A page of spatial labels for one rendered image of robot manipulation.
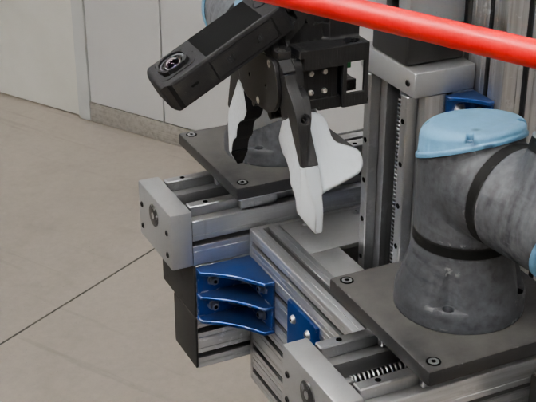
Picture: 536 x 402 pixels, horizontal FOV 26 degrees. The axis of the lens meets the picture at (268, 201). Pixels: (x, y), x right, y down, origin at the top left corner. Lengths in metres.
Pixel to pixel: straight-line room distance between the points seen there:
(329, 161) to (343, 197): 0.87
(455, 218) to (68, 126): 3.44
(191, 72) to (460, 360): 0.54
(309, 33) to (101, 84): 3.63
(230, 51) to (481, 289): 0.53
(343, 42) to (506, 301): 0.50
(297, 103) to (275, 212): 0.85
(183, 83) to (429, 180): 0.46
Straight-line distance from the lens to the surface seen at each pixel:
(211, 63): 0.87
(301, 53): 0.89
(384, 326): 1.32
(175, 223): 1.66
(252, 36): 0.88
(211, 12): 1.80
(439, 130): 1.25
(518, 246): 1.18
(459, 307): 1.31
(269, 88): 0.90
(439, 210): 1.27
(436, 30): 0.34
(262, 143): 1.70
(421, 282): 1.31
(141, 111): 4.43
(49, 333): 3.27
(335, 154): 0.91
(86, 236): 3.75
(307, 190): 0.89
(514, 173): 1.20
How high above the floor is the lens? 1.75
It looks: 26 degrees down
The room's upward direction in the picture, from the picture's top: straight up
